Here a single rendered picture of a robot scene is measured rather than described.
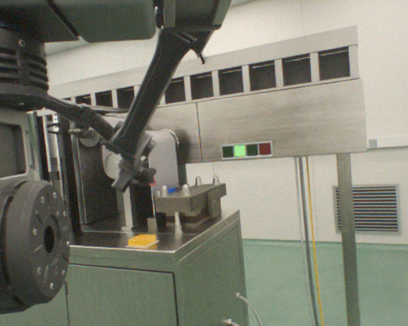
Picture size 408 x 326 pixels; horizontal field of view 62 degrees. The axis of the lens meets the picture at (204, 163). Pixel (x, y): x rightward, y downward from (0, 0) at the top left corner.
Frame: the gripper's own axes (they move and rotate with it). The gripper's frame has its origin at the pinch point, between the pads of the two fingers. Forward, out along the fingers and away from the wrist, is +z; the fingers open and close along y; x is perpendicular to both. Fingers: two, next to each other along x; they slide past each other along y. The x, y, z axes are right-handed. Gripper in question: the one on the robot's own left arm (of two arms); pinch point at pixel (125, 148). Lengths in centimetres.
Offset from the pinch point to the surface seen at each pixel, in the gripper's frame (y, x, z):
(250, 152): 42, 15, 35
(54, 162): -33.2, -6.3, -6.0
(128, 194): -1.4, -15.9, 11.2
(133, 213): -1.3, -21.7, 17.4
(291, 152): 60, 14, 38
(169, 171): 7.1, 1.7, 23.9
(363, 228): 75, 76, 281
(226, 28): -44, 268, 135
